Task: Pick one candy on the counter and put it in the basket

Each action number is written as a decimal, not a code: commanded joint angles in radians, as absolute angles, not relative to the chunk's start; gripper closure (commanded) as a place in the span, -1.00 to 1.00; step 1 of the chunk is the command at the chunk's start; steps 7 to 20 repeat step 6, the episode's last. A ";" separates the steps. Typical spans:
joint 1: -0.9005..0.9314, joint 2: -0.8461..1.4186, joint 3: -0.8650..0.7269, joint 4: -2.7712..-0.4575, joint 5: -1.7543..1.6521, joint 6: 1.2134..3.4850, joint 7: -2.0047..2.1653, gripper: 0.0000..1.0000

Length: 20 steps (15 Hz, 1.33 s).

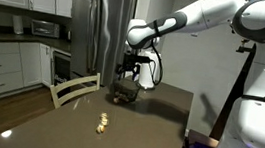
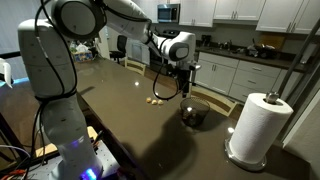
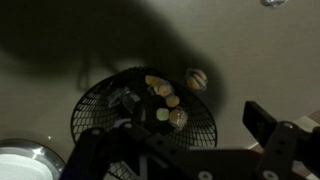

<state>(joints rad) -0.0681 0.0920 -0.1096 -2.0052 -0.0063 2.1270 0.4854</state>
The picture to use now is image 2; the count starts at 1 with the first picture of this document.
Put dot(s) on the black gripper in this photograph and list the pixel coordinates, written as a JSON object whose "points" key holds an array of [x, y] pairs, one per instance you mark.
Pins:
{"points": [[183, 79]]}

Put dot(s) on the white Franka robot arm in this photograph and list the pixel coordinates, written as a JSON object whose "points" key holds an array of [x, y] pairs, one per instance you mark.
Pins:
{"points": [[46, 60]]}

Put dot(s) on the light wooden chair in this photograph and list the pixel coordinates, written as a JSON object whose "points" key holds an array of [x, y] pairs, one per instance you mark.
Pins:
{"points": [[135, 66], [216, 100]]}

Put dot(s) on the burger gummy in clear wrapper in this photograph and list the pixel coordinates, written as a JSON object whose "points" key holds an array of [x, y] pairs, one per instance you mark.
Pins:
{"points": [[148, 99]]}

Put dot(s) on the white lower kitchen cabinets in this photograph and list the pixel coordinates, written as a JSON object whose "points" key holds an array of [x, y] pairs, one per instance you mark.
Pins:
{"points": [[240, 77]]}

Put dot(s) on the black coffee maker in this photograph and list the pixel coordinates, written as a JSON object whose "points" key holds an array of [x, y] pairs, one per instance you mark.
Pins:
{"points": [[206, 40]]}

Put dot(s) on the dark kitchen worktop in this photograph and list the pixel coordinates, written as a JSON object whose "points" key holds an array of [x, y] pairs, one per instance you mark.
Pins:
{"points": [[253, 57]]}

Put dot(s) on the black office chair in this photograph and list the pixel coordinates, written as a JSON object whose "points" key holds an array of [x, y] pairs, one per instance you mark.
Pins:
{"points": [[119, 48]]}

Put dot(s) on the white paper towel roll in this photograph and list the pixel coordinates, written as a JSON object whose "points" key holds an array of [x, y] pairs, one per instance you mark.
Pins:
{"points": [[260, 128]]}

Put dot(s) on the white upper kitchen cabinet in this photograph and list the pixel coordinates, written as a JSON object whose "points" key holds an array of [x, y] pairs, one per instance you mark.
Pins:
{"points": [[238, 9], [286, 15], [197, 12]]}

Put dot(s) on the stainless steel microwave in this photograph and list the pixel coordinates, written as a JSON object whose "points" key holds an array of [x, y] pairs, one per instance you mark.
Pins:
{"points": [[168, 12]]}

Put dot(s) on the dark cooking pot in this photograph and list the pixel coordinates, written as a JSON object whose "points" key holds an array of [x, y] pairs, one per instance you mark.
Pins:
{"points": [[264, 50]]}

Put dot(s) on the metal paper towel holder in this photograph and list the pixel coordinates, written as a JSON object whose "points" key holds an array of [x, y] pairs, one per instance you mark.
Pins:
{"points": [[246, 165]]}

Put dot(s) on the wooden cutting board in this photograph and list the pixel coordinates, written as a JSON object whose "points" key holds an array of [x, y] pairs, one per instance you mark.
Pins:
{"points": [[273, 40]]}

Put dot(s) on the tissue box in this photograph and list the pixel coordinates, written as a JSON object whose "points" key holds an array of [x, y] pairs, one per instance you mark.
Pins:
{"points": [[82, 55]]}

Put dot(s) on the grey metal stand pole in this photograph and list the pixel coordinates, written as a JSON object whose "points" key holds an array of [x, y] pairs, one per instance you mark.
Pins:
{"points": [[298, 56]]}

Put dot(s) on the white plastic device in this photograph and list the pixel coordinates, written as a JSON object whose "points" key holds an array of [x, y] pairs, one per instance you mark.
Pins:
{"points": [[5, 71]]}

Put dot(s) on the perforated metal robot base plate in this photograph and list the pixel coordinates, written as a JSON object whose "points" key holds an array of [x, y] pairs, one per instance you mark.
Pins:
{"points": [[106, 160]]}

